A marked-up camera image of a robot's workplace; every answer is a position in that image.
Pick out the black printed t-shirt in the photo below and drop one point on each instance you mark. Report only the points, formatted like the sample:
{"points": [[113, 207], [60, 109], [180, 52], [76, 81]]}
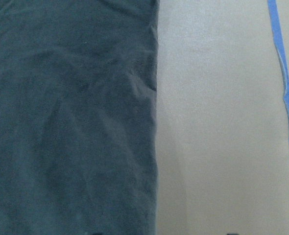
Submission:
{"points": [[78, 117]]}

